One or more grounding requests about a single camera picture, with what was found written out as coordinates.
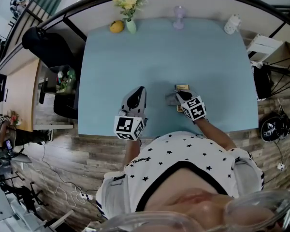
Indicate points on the clear eyeglasses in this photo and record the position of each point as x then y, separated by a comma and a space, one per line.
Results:
159, 217

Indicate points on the white power strip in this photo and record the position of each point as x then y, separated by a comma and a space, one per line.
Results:
85, 196

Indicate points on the yellow fruit ornament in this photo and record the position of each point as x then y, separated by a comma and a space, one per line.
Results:
116, 26

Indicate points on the person's face and neck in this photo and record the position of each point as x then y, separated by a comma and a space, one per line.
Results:
195, 202

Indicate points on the person's right forearm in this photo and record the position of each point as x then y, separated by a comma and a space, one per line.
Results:
215, 134

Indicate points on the light wooden desk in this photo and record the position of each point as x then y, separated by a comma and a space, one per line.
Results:
19, 91

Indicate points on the small red flower pot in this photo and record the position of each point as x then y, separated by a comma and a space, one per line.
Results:
15, 118

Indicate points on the yellow calculator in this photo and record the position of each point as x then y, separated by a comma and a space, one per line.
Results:
182, 87

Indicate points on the grey cloth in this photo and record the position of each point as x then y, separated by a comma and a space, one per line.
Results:
171, 99

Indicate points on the white desk partition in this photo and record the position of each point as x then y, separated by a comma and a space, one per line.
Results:
203, 7

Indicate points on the white dotted bottle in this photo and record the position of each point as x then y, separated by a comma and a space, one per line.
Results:
232, 25

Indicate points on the floral seat cushion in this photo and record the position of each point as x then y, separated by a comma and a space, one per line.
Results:
255, 64

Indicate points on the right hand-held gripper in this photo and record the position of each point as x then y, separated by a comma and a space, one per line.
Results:
194, 109

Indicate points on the black bin with clutter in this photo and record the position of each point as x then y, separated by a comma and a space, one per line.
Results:
62, 78

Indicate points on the grey harness vest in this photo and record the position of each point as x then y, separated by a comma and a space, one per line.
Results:
111, 194

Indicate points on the person's left forearm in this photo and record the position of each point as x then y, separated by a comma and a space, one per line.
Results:
131, 152

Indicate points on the black office chair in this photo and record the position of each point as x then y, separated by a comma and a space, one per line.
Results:
50, 49

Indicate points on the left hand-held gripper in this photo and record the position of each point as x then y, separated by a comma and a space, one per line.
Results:
128, 127

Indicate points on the green vase with yellow flowers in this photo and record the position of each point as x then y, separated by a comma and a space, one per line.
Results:
130, 25

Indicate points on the white slatted stool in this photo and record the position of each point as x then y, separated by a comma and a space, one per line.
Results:
263, 45

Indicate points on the white power adapter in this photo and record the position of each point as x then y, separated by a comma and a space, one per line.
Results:
282, 167

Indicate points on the black bag with white print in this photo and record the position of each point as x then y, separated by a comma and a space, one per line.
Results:
270, 127

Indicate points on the white star-print shirt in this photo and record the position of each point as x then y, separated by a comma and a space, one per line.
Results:
183, 151

